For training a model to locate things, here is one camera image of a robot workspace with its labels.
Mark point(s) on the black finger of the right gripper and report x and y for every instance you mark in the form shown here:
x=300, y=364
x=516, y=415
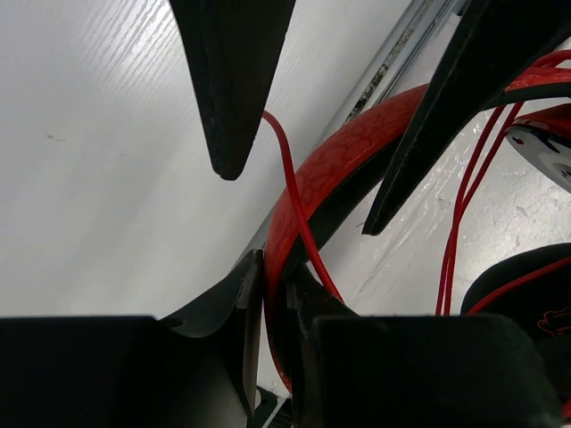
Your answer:
x=486, y=64

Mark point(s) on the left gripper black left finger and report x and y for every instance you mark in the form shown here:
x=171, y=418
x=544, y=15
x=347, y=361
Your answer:
x=221, y=331

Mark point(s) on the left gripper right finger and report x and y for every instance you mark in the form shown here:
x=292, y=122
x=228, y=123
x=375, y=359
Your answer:
x=307, y=301

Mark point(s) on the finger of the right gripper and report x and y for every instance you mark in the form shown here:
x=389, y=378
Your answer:
x=232, y=50

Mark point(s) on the red black headphones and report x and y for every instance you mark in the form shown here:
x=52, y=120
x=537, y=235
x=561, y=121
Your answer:
x=322, y=193

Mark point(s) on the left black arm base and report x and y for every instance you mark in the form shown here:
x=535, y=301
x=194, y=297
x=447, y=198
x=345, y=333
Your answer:
x=273, y=411

